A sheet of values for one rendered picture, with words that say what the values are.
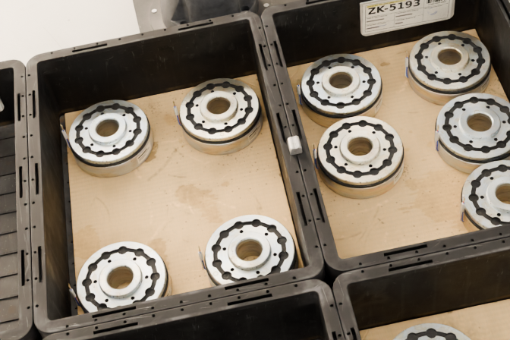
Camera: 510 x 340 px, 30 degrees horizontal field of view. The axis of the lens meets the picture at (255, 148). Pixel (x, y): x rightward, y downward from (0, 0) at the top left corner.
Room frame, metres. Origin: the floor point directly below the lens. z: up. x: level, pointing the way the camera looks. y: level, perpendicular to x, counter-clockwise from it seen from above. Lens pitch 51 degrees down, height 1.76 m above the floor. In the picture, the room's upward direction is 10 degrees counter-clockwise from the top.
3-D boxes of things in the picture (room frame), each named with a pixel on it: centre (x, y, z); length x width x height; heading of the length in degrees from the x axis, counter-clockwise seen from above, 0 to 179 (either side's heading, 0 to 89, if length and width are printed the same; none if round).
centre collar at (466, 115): (0.70, -0.27, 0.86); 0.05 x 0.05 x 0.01
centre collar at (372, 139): (0.69, -0.12, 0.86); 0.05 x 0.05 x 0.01
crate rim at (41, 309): (0.68, 0.11, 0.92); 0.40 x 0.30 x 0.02; 2
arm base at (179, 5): (1.10, 0.03, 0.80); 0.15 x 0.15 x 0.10
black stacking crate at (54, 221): (0.68, 0.11, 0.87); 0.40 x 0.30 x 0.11; 2
